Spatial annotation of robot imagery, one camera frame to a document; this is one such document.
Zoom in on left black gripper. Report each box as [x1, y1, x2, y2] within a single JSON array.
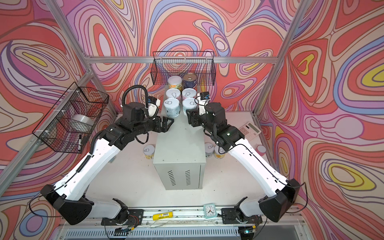
[[131, 114, 175, 138]]

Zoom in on pink label pull-tab can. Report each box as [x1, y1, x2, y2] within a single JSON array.
[[166, 88, 181, 100]]

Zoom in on blue label tin can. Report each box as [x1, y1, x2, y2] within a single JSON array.
[[183, 73, 198, 89]]

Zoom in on green orange peach can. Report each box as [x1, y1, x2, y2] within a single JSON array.
[[168, 76, 183, 91]]

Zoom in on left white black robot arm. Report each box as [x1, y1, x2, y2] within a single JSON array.
[[41, 100, 174, 225]]

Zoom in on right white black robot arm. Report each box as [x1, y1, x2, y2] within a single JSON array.
[[186, 103, 301, 223]]

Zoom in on pull-tab can beside cabinet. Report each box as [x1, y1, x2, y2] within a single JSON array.
[[205, 143, 215, 158]]

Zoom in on grey metal cabinet box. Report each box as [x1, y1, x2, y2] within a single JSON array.
[[152, 85, 207, 191]]

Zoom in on pink calculator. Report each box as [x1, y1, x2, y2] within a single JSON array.
[[239, 122, 261, 142]]

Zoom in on white tape roll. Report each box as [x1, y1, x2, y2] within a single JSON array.
[[72, 114, 94, 126]]

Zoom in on black marker pen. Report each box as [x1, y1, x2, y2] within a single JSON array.
[[78, 135, 82, 153]]

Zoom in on yellow label tag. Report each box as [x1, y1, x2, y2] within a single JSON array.
[[153, 212, 173, 221]]

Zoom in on small green alarm clock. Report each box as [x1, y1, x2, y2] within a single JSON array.
[[203, 203, 218, 219]]

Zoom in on black wire basket back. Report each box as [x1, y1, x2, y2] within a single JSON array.
[[151, 50, 216, 86]]

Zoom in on black wire basket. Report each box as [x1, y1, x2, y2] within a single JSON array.
[[33, 83, 109, 154], [151, 50, 216, 86]]

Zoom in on black wire basket left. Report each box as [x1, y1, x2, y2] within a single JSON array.
[[33, 83, 109, 154]]

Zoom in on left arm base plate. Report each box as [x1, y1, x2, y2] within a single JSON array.
[[101, 209, 144, 227]]

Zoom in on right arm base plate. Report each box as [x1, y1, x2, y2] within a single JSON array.
[[220, 208, 263, 226]]

